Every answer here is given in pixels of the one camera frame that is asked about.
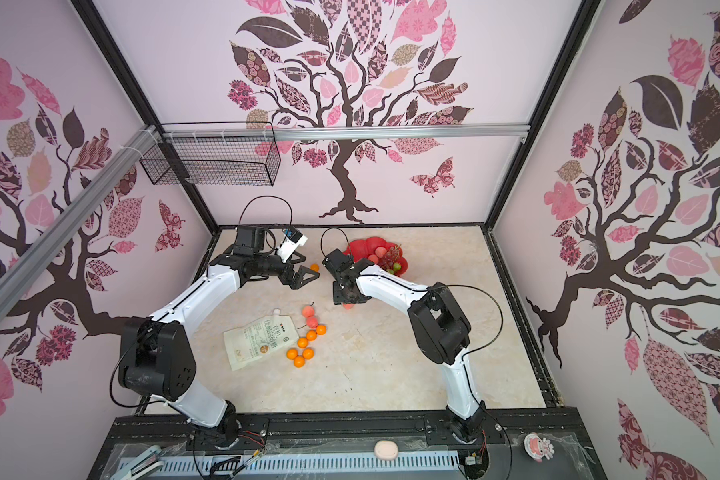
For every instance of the purple fake grape bunch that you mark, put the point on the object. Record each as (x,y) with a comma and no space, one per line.
(394,253)

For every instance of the white printed snack pouch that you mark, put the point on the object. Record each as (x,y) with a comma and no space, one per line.
(260,339)

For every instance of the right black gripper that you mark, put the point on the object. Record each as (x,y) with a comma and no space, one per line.
(337,298)

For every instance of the aluminium rail wall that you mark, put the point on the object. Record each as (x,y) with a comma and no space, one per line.
(41,253)
(348,132)

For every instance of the aluminium rail back wall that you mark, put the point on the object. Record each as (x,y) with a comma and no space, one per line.
(348,132)

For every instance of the red flower-shaped fruit bowl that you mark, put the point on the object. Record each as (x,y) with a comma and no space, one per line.
(361,248)

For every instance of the white vented cable duct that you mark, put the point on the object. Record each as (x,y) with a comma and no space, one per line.
(407,465)

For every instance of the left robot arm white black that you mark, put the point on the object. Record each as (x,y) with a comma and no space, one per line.
(156,358)

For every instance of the aluminium rail left wall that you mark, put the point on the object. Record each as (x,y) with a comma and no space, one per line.
(41,253)

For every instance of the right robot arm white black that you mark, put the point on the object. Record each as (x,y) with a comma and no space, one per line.
(439,325)

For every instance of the round pink cartoon sticker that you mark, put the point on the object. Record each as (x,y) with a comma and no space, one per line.
(538,448)

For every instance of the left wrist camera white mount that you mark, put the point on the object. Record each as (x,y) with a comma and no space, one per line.
(292,240)

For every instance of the white stapler tool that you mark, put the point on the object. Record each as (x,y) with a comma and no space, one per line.
(143,465)

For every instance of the black wire mesh basket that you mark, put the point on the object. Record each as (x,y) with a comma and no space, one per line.
(237,153)

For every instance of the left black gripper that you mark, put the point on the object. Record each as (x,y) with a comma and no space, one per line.
(295,282)

